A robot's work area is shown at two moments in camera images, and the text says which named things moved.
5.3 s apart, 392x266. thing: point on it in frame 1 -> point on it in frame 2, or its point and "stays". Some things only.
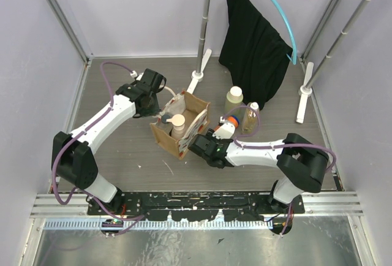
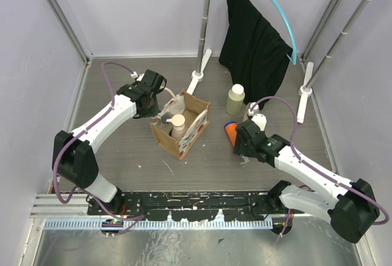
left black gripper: (157, 106) stays
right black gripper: (210, 135) -> (240, 148)
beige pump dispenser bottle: (178, 122) stays
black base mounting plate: (196, 206) stays
